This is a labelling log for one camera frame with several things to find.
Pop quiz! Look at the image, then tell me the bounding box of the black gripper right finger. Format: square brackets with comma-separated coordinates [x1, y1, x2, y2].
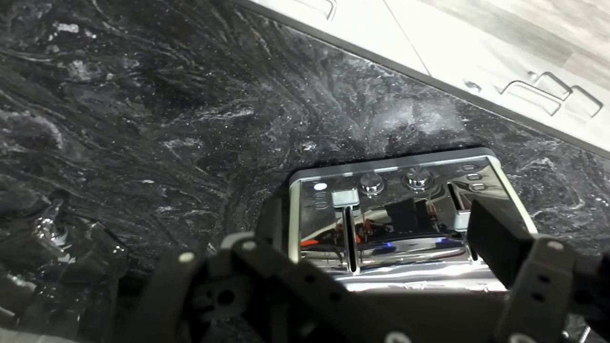
[467, 196, 610, 343]

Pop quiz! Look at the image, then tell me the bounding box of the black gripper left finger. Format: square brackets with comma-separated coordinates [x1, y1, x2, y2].
[136, 232, 408, 343]

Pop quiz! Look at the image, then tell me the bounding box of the grey toaster lever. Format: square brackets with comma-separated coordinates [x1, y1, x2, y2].
[330, 187, 363, 209]
[450, 209, 475, 232]

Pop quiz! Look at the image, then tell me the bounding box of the chrome toaster knob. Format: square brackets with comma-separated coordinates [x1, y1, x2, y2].
[359, 173, 385, 198]
[405, 169, 433, 196]

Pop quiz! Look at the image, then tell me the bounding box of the white lower cabinet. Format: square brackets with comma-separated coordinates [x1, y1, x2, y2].
[248, 0, 610, 156]

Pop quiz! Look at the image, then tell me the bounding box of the metal drawer handle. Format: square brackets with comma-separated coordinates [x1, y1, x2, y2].
[498, 78, 565, 118]
[534, 68, 607, 122]
[319, 0, 340, 21]

